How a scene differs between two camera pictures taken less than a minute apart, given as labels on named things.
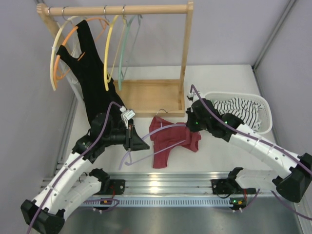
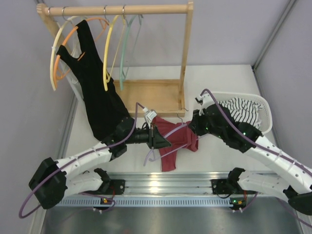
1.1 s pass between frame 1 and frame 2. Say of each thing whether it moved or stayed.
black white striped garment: stayed
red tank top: moved
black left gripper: moved
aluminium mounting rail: stayed
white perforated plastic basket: stayed
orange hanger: stayed
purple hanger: moved
